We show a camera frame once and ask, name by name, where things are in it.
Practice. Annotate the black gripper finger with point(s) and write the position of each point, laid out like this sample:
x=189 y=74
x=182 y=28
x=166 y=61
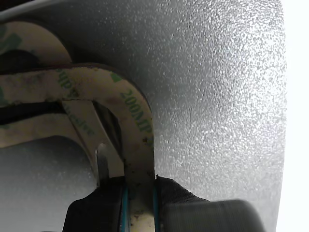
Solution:
x=96 y=212
x=176 y=193

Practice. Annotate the beige rectangular adhesive frame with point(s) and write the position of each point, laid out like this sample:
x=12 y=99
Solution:
x=36 y=130
x=48 y=43
x=135 y=116

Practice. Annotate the dark gray textured tray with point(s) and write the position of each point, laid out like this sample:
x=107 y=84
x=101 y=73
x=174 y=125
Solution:
x=217 y=96

